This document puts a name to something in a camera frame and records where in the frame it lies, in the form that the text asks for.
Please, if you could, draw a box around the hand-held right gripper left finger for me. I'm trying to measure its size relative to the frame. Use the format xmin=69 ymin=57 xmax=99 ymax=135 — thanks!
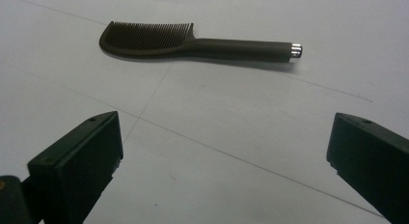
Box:
xmin=27 ymin=110 xmax=124 ymax=224

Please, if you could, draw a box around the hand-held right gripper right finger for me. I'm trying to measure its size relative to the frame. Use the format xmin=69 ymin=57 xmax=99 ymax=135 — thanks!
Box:
xmin=326 ymin=112 xmax=409 ymax=224

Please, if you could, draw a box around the white table cover sheet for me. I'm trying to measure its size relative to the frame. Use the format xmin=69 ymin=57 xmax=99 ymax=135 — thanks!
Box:
xmin=0 ymin=0 xmax=409 ymax=224

